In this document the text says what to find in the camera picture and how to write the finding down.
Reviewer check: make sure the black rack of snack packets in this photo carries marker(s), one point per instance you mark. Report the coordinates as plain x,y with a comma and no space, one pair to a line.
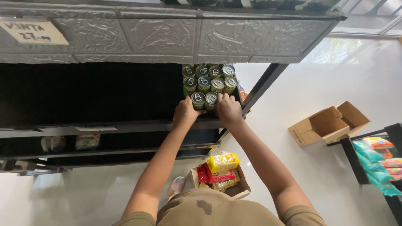
373,157

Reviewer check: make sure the orange snack packets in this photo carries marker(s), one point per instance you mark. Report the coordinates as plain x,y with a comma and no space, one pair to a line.
242,92

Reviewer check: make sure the green pull-tab tin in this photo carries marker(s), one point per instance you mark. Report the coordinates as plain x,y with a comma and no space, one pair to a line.
210,100
198,99

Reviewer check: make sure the person's right hand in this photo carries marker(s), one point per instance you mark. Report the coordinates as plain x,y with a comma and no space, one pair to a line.
230,111

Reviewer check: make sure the person's pale slipper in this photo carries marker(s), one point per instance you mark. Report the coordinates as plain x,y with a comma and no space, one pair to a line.
177,185

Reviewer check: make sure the handwritten paper sign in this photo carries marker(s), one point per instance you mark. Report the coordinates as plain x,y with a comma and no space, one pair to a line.
33,32

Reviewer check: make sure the white window frame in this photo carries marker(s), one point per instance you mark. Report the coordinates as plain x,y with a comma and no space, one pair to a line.
367,18

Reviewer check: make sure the person's olive shirt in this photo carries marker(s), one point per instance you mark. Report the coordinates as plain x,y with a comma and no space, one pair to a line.
219,210

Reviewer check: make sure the empty open cardboard box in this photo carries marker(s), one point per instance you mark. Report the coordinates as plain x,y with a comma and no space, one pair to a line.
326,127

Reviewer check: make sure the person's right fingers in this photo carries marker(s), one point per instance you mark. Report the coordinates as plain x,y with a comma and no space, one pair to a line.
225,98

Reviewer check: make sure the cluster of green cans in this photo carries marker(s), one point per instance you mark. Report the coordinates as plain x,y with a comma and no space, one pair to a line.
209,80

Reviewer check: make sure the clear plastic food packet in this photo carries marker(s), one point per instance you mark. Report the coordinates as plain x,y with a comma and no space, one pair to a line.
53,143
87,141

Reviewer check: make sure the white shelf edge label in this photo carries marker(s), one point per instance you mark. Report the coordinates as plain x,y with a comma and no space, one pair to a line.
96,128

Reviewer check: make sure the person's left hand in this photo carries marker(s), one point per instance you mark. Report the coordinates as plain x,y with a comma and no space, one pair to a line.
183,114

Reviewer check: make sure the black metal shelf rack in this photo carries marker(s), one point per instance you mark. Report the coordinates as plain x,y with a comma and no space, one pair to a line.
125,40

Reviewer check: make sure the cardboard carton of food packets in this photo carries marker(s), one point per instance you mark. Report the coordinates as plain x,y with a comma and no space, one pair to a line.
223,171

